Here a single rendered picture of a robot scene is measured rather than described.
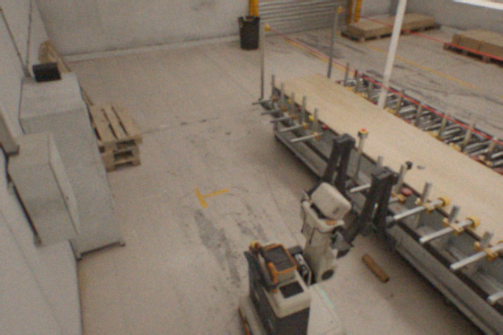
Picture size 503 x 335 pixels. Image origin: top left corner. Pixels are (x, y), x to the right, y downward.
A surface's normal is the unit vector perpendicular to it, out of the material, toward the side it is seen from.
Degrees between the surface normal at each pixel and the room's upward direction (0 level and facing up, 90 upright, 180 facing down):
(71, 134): 90
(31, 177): 90
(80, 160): 90
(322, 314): 0
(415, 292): 0
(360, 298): 0
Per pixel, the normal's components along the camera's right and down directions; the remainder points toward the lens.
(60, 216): 0.43, 0.51
